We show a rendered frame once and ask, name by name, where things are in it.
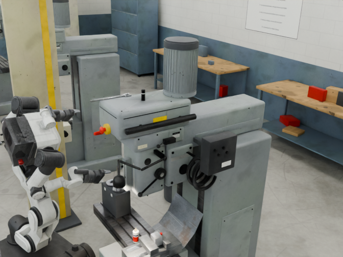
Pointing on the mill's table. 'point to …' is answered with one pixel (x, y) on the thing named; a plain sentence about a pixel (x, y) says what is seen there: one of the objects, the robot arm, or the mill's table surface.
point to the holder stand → (116, 199)
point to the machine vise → (171, 245)
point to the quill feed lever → (160, 173)
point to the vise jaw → (148, 245)
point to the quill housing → (137, 157)
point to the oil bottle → (135, 235)
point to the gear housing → (152, 139)
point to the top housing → (142, 112)
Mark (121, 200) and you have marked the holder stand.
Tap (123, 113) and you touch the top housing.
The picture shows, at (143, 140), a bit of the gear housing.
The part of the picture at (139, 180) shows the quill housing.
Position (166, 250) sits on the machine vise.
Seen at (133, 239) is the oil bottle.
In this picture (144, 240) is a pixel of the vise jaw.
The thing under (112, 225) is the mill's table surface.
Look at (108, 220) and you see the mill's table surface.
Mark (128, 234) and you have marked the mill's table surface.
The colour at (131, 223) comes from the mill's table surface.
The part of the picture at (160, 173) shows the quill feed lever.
